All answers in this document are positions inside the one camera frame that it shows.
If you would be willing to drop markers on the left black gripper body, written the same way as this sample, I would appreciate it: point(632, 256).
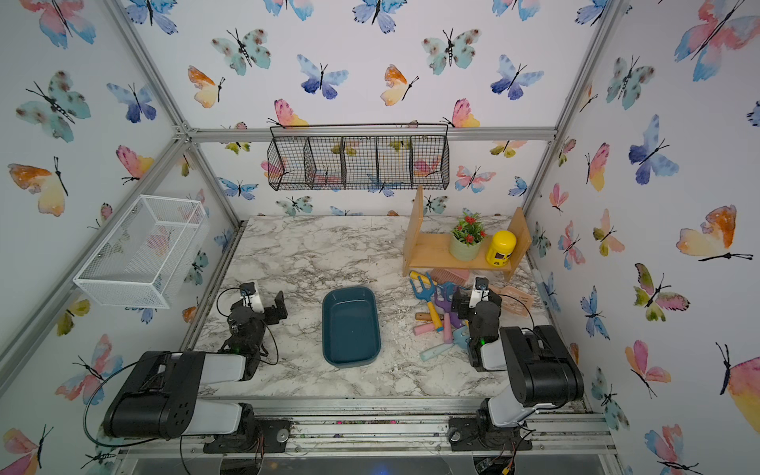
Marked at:
point(269, 318)

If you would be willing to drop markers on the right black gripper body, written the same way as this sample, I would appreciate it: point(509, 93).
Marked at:
point(465, 313)

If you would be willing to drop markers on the light blue rake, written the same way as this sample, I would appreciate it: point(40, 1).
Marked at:
point(460, 340)

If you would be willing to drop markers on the purple rake pink handle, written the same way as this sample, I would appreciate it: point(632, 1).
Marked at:
point(442, 301)

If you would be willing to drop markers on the teal plastic storage box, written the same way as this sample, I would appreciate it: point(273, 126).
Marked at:
point(350, 325)

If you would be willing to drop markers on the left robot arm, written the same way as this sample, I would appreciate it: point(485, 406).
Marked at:
point(161, 399)

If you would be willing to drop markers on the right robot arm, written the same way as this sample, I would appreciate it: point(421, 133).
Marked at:
point(542, 373)

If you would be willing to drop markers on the orange plastic spatula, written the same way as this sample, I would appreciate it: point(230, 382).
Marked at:
point(514, 300)

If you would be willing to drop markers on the pink brush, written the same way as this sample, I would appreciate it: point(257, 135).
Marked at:
point(442, 276)

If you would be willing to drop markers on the potted red flower plant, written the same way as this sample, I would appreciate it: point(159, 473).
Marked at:
point(467, 237)

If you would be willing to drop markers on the yellow jar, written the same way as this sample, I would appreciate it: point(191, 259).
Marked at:
point(501, 248)

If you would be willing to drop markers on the wooden shelf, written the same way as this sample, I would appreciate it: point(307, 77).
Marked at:
point(429, 251)

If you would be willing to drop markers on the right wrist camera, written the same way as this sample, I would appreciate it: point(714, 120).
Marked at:
point(479, 292)

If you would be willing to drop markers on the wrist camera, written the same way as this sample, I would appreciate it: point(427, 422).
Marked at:
point(479, 292)
point(251, 297)

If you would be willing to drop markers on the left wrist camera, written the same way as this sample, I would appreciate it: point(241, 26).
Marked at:
point(251, 297)

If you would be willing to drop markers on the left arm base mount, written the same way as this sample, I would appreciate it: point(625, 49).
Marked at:
point(261, 436)

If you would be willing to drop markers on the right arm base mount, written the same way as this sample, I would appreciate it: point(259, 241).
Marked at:
point(474, 434)

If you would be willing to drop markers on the white mesh wall basket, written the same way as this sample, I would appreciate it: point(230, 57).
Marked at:
point(146, 256)

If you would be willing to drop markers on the black wire wall basket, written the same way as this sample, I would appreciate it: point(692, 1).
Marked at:
point(378, 158)

